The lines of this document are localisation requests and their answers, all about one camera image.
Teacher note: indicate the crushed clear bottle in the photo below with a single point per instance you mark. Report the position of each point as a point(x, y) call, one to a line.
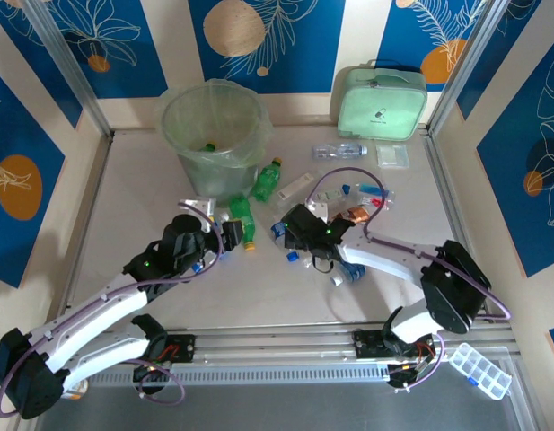
point(196, 267)

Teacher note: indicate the brown label bottle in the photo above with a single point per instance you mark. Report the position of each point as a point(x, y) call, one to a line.
point(357, 214)

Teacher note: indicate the green bottle gold cap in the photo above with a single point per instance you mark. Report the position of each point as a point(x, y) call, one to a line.
point(209, 146)

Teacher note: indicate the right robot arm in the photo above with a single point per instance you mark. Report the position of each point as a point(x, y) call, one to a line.
point(384, 256)

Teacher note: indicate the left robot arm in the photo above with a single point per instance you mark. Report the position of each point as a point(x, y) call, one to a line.
point(101, 310)

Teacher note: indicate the green bin with liner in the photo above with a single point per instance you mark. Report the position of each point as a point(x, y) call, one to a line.
point(218, 179)

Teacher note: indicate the green plastic bin liner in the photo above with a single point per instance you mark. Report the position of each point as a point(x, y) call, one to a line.
point(213, 112)

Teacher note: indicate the crushed green Sprite bottle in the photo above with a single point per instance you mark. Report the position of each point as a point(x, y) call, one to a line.
point(267, 179)

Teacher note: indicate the clear water bottle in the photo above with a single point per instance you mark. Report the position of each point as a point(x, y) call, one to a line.
point(339, 152)

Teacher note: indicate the small clear zip bag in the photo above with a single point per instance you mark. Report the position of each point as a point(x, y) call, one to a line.
point(393, 156)

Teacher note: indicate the mint green zip bag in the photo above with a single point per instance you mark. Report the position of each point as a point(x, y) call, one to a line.
point(382, 108)

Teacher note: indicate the clear plastic organizer box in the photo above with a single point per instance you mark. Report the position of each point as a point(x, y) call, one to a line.
point(481, 370)

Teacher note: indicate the aluminium side rail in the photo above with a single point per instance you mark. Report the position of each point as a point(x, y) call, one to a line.
point(85, 224)
point(442, 179)

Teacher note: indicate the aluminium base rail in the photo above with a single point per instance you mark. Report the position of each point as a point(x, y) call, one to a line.
point(276, 345)

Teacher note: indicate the aluminium frame post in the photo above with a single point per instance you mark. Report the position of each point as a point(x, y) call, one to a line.
point(467, 67)
point(72, 67)

